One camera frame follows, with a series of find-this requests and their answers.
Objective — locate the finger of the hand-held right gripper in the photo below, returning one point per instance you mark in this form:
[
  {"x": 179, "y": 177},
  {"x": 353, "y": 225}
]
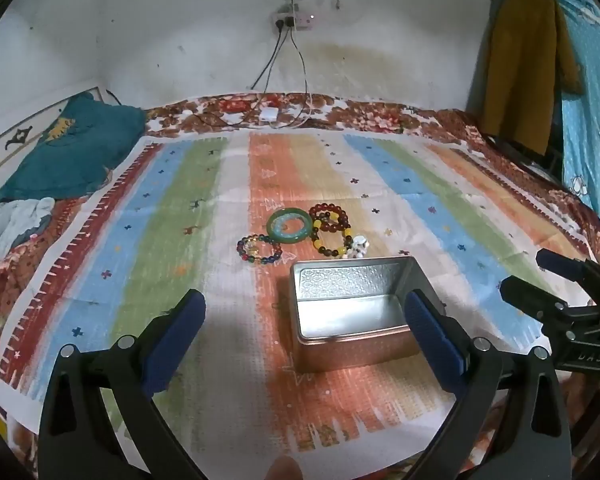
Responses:
[
  {"x": 530, "y": 295},
  {"x": 560, "y": 262}
]

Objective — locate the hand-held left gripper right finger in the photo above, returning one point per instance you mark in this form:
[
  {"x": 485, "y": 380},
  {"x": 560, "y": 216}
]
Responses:
[{"x": 430, "y": 335}]

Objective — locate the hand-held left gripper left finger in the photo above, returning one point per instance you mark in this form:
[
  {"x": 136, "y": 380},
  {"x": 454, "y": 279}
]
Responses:
[{"x": 180, "y": 330}]

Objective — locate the silver metal tin box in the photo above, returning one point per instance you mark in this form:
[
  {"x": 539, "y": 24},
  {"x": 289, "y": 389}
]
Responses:
[{"x": 350, "y": 310}]

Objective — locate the green jade bangle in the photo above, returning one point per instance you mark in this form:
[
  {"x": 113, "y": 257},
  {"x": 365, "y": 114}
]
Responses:
[{"x": 272, "y": 227}]

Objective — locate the person's left hand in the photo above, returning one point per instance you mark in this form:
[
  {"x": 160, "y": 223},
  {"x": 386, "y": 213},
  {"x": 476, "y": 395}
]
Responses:
[{"x": 282, "y": 469}]

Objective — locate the striped colourful mat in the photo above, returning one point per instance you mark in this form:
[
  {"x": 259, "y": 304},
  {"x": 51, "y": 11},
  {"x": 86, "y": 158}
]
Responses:
[{"x": 180, "y": 210}]

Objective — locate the blue printed hanging cloth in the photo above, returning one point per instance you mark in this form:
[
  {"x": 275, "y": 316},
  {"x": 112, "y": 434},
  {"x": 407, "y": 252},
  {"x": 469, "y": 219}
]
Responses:
[{"x": 590, "y": 110}]

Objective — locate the pale blue crumpled cloth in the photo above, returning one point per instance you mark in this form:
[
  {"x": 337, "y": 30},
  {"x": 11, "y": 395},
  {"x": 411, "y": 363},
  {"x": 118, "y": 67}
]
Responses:
[{"x": 10, "y": 225}]

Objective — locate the mustard yellow hanging garment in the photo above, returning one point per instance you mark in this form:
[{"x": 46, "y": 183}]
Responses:
[{"x": 520, "y": 60}]

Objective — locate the teal pillow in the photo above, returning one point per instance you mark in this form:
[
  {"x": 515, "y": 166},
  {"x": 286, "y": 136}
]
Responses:
[{"x": 70, "y": 155}]

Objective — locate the white charger block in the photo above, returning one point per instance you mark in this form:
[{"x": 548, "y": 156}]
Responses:
[{"x": 269, "y": 113}]

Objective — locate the white power strip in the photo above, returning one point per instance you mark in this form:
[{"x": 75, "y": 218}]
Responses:
[{"x": 300, "y": 21}]

